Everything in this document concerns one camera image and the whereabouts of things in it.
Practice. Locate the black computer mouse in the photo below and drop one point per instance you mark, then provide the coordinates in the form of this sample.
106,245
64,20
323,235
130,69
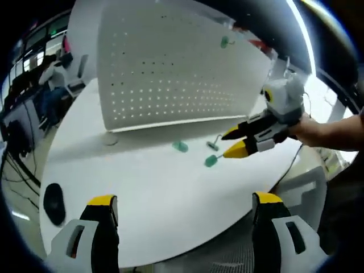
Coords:
54,203

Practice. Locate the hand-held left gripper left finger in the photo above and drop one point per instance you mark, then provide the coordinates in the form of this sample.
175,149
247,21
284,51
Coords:
85,250

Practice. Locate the white partition panel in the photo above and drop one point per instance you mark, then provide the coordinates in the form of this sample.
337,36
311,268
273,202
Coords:
82,34

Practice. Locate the green hook assembly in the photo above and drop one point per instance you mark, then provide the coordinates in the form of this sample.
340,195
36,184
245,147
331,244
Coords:
224,42
212,145
211,161
180,147

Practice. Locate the white perforated mounting plate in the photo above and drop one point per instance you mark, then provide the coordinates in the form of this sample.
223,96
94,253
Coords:
170,85

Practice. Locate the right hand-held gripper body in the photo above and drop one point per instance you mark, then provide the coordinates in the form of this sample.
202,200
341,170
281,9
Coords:
284,99

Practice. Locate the long ceiling light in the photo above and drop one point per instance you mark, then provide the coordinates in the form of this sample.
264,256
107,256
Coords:
302,37

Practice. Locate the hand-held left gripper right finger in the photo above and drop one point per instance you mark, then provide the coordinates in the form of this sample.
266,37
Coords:
290,250

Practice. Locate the person's right hand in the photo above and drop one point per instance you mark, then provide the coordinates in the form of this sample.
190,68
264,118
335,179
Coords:
308,130

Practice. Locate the person's dark clothing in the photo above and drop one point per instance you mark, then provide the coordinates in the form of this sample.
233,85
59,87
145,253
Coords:
344,204

